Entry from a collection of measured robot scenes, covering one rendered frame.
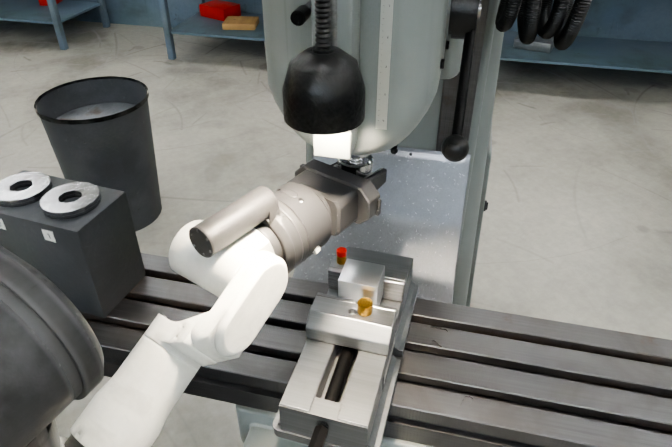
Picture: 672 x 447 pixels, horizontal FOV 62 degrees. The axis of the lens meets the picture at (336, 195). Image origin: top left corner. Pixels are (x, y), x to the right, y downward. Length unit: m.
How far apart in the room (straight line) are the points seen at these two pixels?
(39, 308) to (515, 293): 2.28
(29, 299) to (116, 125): 2.25
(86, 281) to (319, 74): 0.65
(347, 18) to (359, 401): 0.49
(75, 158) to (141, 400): 2.12
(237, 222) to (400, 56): 0.23
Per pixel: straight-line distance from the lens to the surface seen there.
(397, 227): 1.14
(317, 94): 0.46
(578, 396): 0.94
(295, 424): 0.81
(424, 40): 0.58
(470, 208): 1.22
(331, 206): 0.66
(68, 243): 0.97
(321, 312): 0.83
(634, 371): 1.01
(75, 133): 2.56
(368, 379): 0.80
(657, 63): 4.60
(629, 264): 2.82
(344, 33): 0.53
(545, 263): 2.67
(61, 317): 0.30
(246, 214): 0.57
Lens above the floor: 1.63
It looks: 34 degrees down
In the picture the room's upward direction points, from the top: straight up
